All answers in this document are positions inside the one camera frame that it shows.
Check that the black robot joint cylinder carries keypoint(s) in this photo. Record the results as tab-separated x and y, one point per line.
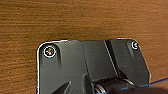
100	89

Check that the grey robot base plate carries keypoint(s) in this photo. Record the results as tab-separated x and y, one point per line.
66	63

